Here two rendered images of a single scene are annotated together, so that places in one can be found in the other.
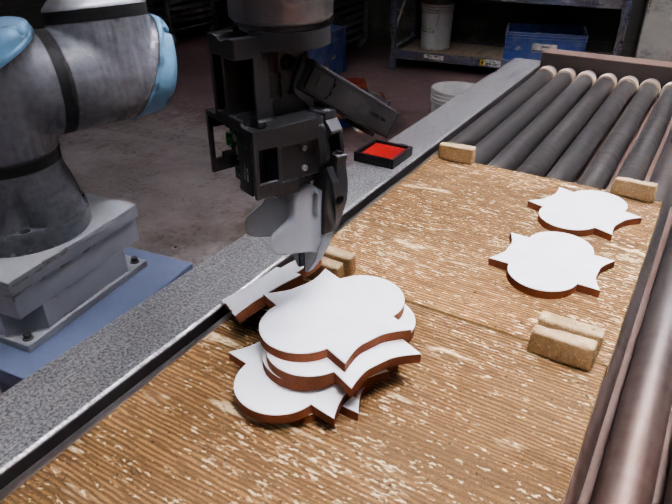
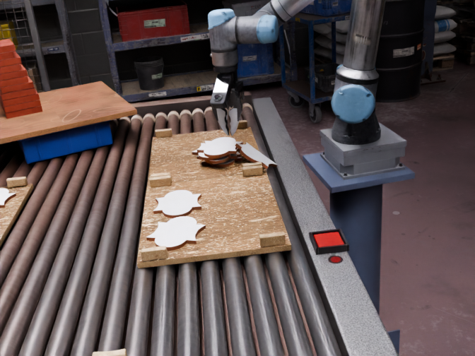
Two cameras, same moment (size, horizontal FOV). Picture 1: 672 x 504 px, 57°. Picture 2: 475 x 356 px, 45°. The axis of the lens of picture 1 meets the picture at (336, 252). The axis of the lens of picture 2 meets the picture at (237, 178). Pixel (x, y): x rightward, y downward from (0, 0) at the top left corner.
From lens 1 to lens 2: 2.04 m
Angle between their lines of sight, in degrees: 116
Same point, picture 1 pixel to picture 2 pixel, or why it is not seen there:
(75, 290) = (329, 155)
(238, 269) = (290, 173)
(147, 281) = (331, 177)
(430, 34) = not seen: outside the picture
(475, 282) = (201, 190)
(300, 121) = not seen: hidden behind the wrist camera
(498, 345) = (180, 178)
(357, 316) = (212, 146)
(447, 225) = (232, 205)
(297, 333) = (222, 140)
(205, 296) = (285, 164)
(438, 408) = (185, 164)
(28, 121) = not seen: hidden behind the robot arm
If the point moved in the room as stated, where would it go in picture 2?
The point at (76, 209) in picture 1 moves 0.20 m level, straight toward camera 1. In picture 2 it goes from (336, 133) to (277, 126)
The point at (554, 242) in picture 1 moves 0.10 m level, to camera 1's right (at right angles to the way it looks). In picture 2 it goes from (180, 208) to (146, 222)
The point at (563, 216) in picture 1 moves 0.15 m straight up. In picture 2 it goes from (183, 222) to (175, 167)
